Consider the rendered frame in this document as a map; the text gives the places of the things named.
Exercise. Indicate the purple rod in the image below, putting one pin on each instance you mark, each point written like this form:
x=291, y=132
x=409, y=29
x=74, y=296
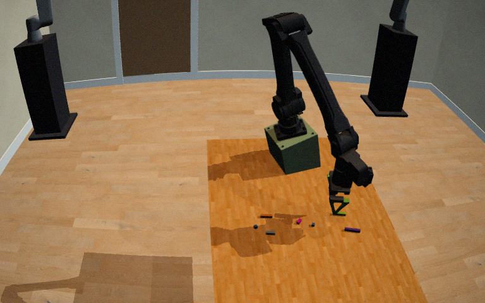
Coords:
x=352, y=230

